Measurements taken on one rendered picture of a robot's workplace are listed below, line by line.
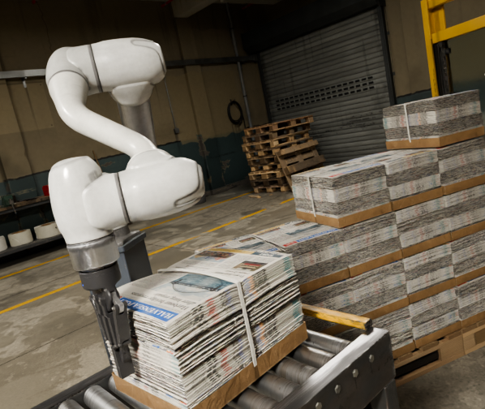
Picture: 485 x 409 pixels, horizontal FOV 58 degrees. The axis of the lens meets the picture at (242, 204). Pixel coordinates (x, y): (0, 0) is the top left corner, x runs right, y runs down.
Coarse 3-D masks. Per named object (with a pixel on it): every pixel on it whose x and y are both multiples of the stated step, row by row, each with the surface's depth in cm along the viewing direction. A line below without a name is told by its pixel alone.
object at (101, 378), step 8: (104, 368) 114; (112, 368) 113; (96, 376) 111; (104, 376) 110; (80, 384) 109; (88, 384) 108; (96, 384) 108; (104, 384) 109; (64, 392) 106; (72, 392) 106; (80, 392) 105; (112, 392) 111; (48, 400) 104; (56, 400) 104; (64, 400) 103; (80, 400) 105; (120, 400) 112; (32, 408) 102; (40, 408) 102; (48, 408) 101; (56, 408) 102; (88, 408) 107
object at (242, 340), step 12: (168, 276) 105; (180, 276) 103; (192, 276) 101; (204, 276) 99; (228, 276) 95; (240, 276) 94; (228, 288) 88; (252, 300) 93; (240, 312) 91; (252, 312) 94; (240, 324) 91; (252, 324) 94; (240, 336) 91; (252, 336) 94; (240, 348) 91; (252, 360) 94
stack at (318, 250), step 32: (288, 224) 216; (320, 224) 207; (352, 224) 192; (384, 224) 196; (416, 224) 203; (448, 224) 209; (320, 256) 186; (352, 256) 192; (416, 256) 204; (448, 256) 211; (320, 288) 188; (352, 288) 193; (384, 288) 198; (416, 288) 206; (320, 320) 189; (384, 320) 201; (416, 320) 207; (448, 320) 215; (416, 352) 211; (448, 352) 216
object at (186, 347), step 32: (128, 288) 100; (160, 288) 96; (192, 288) 92; (224, 288) 89; (128, 320) 88; (160, 320) 80; (192, 320) 82; (224, 320) 88; (160, 352) 84; (192, 352) 82; (224, 352) 88; (160, 384) 87; (192, 384) 82; (224, 384) 88
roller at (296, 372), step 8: (280, 360) 101; (288, 360) 100; (272, 368) 101; (280, 368) 100; (288, 368) 98; (296, 368) 97; (304, 368) 96; (312, 368) 95; (280, 376) 100; (288, 376) 97; (296, 376) 96; (304, 376) 94
